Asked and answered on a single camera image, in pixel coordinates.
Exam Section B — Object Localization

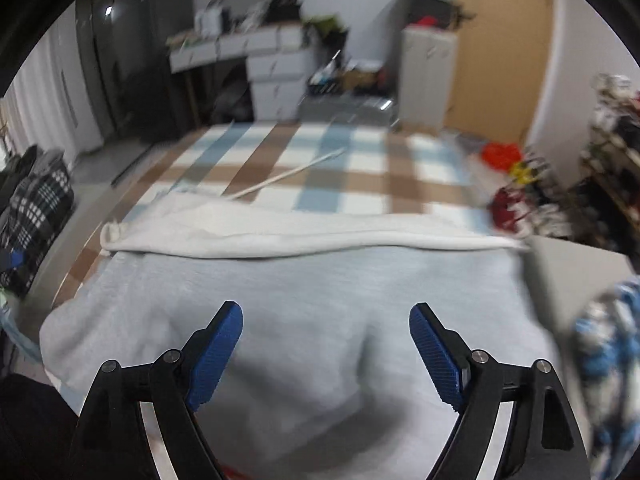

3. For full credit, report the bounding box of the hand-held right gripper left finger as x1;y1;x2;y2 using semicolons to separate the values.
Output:
67;301;245;480

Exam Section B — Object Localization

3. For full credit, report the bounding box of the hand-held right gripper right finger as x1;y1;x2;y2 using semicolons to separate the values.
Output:
409;302;586;480

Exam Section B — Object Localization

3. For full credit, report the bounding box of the grey hoodie with red print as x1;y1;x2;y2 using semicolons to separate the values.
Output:
39;242;563;480

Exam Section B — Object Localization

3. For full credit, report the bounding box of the cream white garment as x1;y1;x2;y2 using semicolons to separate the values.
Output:
100;147;531;261

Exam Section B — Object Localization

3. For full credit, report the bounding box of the blue white patterned cloth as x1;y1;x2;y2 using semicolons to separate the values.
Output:
574;280;640;480

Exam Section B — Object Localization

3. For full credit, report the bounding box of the pile of loose shoes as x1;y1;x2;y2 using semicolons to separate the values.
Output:
487;157;576;238

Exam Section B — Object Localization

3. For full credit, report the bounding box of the person's black clothing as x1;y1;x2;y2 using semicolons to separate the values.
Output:
0;374;83;480

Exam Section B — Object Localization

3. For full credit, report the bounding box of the blue brown checked bed sheet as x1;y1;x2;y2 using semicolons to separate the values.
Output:
65;122;501;306

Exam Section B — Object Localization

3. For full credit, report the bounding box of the red plastic bag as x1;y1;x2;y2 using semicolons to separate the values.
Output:
482;142;523;167

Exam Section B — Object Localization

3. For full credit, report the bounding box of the black white plaid cloth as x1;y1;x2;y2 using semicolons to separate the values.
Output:
0;165;76;297

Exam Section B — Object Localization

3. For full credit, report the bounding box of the bamboo shoe rack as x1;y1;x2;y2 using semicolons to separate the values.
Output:
580;72;640;256

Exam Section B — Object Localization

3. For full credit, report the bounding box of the silver suitcase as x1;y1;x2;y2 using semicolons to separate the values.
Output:
300;95;396;123

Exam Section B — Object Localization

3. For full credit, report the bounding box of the white upright suitcase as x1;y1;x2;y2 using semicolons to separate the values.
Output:
400;27;458;128

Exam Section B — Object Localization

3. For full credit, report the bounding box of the small cardboard box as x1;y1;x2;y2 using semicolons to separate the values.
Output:
340;67;377;93

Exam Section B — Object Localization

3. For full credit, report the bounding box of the white drawer desk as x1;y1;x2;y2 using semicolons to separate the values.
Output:
167;25;316;121

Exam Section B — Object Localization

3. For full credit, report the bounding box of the white wardrobe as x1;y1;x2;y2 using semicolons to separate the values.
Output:
0;35;103;161

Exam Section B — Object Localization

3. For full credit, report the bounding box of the dark grey refrigerator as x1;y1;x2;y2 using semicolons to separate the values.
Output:
110;0;196;141

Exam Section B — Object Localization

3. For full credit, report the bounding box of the light wooden door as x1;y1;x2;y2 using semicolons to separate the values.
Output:
447;0;556;146

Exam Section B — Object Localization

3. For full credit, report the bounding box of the wooden shoe rack with shoes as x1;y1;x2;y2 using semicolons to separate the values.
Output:
585;74;640;241

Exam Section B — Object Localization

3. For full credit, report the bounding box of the white electric kettle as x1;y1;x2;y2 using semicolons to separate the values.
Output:
195;10;222;36

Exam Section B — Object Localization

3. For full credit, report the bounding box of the dark wrapped flower bouquet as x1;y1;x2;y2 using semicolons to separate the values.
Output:
305;17;349;61

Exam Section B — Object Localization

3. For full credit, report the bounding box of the arched mirror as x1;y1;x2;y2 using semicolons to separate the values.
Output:
210;0;276;17

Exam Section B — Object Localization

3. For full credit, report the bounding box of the black bag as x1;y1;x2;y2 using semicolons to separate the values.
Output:
272;0;303;23

